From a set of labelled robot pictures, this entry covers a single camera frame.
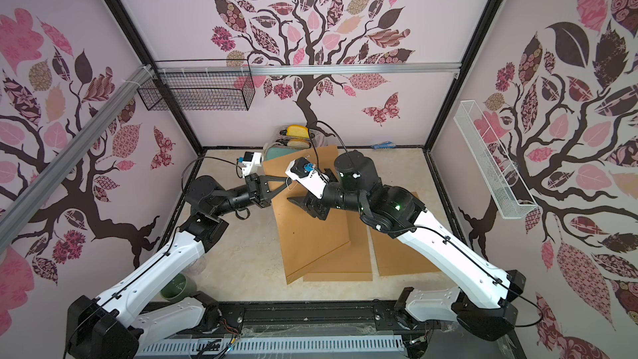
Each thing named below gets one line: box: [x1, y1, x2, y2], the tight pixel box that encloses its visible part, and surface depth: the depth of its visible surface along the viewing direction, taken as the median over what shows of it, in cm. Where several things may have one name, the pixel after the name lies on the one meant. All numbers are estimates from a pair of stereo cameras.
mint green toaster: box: [263, 128, 310, 161], surface depth 99 cm
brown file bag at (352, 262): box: [303, 210, 373, 282], surface depth 84 cm
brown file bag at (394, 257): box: [369, 226, 442, 277], surface depth 84 cm
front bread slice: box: [287, 139, 311, 150], surface depth 97 cm
